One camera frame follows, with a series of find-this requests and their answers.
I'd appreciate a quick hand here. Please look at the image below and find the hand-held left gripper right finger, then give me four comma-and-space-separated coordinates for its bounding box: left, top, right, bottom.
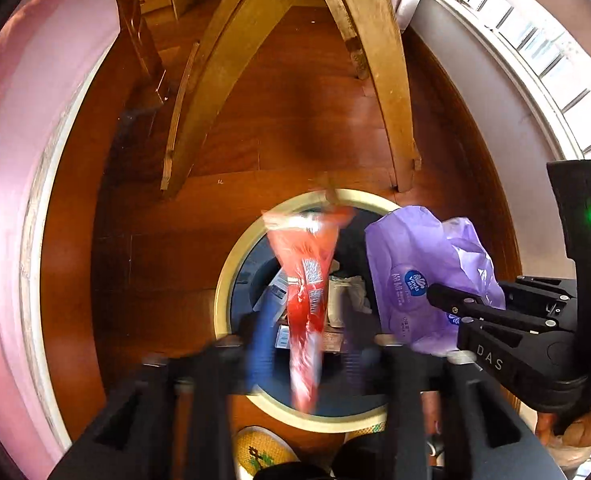
339, 330, 566, 480

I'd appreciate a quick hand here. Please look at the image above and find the dark wooden leg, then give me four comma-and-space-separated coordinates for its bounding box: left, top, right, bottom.
102, 0, 172, 111

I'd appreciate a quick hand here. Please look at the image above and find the round trash bin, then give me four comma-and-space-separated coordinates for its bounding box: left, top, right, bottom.
214, 189, 426, 433

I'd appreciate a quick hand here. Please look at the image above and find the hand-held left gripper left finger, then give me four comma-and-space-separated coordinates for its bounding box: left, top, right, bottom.
48, 306, 277, 480

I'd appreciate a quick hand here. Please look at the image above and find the yellow patterned slipper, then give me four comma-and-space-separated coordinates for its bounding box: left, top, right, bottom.
232, 426, 302, 480
344, 422, 392, 445

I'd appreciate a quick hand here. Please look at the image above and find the purple plastic bag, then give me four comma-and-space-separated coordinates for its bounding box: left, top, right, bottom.
364, 205, 507, 359

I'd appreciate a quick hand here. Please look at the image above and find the person's right hand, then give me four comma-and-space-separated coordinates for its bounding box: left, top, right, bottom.
534, 410, 591, 466

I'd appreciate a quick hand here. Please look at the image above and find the pink cloth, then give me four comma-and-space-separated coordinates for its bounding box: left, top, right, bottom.
0, 0, 126, 466

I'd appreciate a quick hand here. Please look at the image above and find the window with metal grille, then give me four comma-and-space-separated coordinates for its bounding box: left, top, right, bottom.
425, 0, 591, 163

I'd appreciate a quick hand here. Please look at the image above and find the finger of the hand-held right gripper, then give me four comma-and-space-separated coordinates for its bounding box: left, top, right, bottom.
498, 275, 582, 311
427, 282, 560, 332

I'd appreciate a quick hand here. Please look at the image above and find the red snack packet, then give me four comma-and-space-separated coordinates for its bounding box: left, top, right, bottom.
262, 204, 357, 414

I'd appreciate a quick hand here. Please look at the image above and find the wooden table frame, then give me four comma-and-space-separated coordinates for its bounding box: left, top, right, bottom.
160, 0, 423, 202

